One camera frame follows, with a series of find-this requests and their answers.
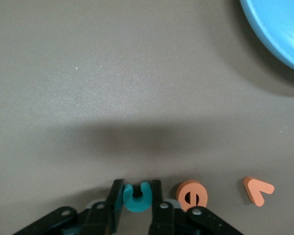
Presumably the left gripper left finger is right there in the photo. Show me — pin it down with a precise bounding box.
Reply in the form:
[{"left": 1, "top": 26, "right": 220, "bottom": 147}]
[{"left": 83, "top": 179, "right": 124, "bottom": 235}]

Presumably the orange foam letter e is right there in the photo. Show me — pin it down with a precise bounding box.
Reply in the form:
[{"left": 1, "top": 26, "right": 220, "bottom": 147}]
[{"left": 175, "top": 180, "right": 209, "bottom": 212}]

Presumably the orange foam letter v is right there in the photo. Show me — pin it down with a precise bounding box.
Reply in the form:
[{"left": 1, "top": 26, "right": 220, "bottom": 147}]
[{"left": 242, "top": 176, "right": 275, "bottom": 208}]

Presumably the teal foam letter c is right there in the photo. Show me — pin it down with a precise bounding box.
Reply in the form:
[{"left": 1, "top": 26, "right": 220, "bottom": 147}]
[{"left": 122, "top": 182, "right": 153, "bottom": 213}]

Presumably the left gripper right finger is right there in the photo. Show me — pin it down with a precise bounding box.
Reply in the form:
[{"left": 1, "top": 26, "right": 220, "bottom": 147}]
[{"left": 148, "top": 180, "right": 186, "bottom": 235}]

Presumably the blue round plate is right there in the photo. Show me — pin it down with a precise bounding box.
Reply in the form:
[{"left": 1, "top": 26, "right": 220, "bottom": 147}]
[{"left": 239, "top": 0, "right": 294, "bottom": 75}]

